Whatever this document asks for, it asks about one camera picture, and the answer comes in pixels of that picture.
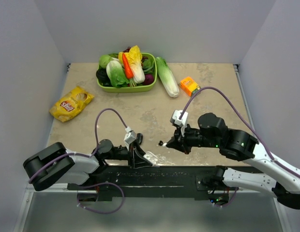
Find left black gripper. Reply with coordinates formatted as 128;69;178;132
104;140;152;168

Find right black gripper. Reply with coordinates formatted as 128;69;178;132
166;121;221;154

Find white earbud charging case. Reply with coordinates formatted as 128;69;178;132
143;151;158;166

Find black earbud charging case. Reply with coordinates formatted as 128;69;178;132
136;133;143;145

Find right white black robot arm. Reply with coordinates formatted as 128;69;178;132
164;111;300;210

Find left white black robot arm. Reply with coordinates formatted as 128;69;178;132
23;139;158;191

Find orange juice carton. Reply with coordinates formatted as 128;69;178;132
179;76;201;97

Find green plastic vegetable tray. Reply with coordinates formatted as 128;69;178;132
97;53;157;93

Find napa cabbage on table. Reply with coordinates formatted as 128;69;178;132
155;57;179;98

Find purple onion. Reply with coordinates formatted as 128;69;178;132
142;73;154;86

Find green white bok choy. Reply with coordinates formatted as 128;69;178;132
106;60;129;88

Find orange toy carrot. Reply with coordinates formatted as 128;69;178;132
122;53;134;79

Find dark green leafy vegetable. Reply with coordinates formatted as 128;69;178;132
142;58;154;74

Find yellow Lays chips bag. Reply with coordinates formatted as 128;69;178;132
49;86;94;122

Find black round vegetable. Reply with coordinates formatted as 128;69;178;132
96;69;110;85

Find yellow white cabbage in tray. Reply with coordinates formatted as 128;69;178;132
118;45;145;84

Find green round vegetable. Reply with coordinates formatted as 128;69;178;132
99;55;113;69

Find dark red grapes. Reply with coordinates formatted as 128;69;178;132
123;47;131;52

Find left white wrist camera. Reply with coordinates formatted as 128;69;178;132
124;127;137;150

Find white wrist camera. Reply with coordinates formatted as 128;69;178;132
170;110;188;127
124;127;137;150

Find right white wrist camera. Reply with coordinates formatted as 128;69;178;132
170;110;188;127

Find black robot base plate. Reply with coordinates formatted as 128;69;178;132
68;166;228;201

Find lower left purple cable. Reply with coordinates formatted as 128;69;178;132
76;181;125;214

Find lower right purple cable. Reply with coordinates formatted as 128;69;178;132
211;187;239;208

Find aluminium frame rail right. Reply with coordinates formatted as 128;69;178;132
233;64;255;130

